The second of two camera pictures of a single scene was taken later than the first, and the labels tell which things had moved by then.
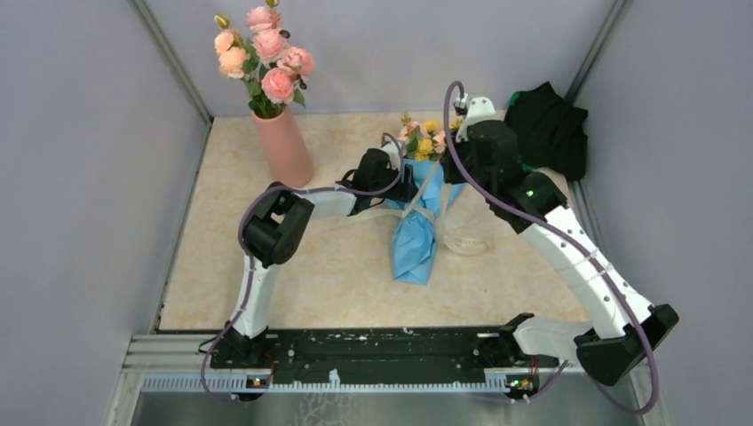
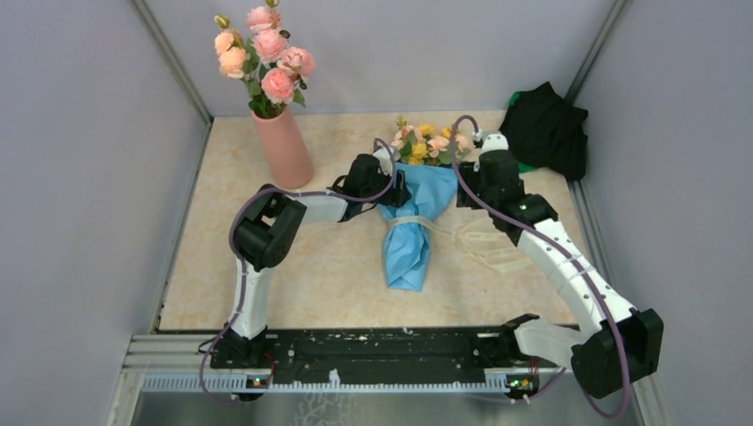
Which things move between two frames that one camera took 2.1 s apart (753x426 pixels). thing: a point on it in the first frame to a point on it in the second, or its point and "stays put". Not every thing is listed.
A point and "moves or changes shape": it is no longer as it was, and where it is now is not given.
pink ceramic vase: [286, 157] stays put
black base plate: [384, 352] stays put
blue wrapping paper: [415, 234] moves or changes shape
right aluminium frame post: [595, 51] stays put
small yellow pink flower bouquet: [423, 140] moves or changes shape
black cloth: [551, 131] stays put
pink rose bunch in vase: [273, 73] stays put
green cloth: [514, 97] stays put
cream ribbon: [408, 211] to [481, 242]
